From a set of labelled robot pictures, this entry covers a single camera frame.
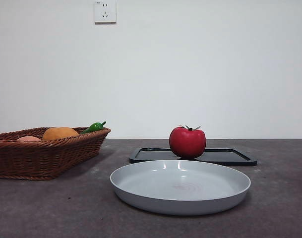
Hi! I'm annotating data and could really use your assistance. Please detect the red tomato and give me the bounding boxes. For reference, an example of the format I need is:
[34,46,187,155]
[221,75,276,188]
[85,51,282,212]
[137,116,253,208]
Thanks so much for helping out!
[169,124,207,160]

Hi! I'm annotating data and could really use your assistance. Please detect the green pepper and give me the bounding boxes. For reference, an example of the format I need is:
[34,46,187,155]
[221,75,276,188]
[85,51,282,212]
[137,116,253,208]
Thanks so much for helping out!
[80,121,107,135]

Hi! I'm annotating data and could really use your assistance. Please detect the pale grey round plate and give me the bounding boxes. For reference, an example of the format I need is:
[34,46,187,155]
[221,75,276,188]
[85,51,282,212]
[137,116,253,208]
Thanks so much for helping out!
[110,159,252,216]

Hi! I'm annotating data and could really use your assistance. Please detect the dark rectangular tray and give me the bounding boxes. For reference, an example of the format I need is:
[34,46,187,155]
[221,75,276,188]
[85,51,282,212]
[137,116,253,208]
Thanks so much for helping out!
[129,147,258,167]

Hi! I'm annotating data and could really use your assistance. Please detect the yellow-orange potato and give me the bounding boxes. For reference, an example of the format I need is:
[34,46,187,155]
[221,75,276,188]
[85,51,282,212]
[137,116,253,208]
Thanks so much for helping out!
[43,127,80,141]

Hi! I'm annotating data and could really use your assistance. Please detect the brown wicker basket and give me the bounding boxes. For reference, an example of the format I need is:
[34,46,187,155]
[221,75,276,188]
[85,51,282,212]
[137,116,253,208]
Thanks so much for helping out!
[0,126,112,181]

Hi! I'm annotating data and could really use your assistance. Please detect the pinkish brown egg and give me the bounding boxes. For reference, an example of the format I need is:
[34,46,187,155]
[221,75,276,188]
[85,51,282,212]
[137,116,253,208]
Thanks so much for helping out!
[16,136,42,142]

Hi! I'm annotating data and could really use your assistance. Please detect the white wall socket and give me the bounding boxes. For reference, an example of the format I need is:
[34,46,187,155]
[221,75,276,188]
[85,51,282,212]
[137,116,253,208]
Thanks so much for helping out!
[94,0,117,25]

